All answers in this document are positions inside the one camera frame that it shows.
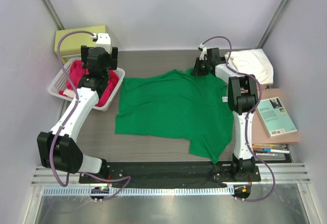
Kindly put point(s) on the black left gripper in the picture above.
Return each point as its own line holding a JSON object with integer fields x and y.
{"x": 111, "y": 58}

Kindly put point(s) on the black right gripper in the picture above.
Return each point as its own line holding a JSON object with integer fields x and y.
{"x": 196, "y": 71}

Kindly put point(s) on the green t shirt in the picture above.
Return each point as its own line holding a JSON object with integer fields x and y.
{"x": 178, "y": 105}

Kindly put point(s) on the white plastic laundry basket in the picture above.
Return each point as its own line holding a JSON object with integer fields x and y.
{"x": 58, "y": 83}

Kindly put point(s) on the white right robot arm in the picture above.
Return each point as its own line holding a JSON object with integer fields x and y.
{"x": 242, "y": 97}

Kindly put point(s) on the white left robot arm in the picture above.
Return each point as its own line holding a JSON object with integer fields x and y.
{"x": 58, "y": 148}

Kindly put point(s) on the red t shirt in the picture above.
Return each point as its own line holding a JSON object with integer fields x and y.
{"x": 76, "y": 73}

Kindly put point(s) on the yellow green drawer cabinet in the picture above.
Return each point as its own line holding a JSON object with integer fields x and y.
{"x": 71, "y": 45}

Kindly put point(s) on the white folded t shirt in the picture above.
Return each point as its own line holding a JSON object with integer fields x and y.
{"x": 252, "y": 61}

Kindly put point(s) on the pink folded t shirt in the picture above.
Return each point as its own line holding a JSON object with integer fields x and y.
{"x": 264, "y": 85}

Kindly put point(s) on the pink desk mat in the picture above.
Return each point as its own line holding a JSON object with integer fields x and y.
{"x": 259, "y": 132}

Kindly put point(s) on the teal paperback book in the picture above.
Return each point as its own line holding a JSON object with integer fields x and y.
{"x": 275, "y": 118}

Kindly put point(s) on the yellow highlighter pen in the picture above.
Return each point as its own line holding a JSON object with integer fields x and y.
{"x": 266, "y": 145}

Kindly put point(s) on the blue marker pen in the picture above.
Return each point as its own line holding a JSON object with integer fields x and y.
{"x": 268, "y": 150}

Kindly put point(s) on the white marker pen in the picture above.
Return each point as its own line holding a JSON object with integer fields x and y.
{"x": 270, "y": 154}

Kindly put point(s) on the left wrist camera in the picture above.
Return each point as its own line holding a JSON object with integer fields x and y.
{"x": 102, "y": 40}

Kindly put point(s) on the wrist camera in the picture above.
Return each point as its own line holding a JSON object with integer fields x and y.
{"x": 102, "y": 40}
{"x": 203, "y": 54}

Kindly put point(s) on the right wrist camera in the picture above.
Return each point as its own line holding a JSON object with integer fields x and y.
{"x": 203, "y": 54}

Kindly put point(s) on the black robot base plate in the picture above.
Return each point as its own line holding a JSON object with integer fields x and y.
{"x": 177, "y": 174}

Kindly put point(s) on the aluminium slotted rail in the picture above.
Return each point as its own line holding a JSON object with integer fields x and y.
{"x": 103, "y": 191}

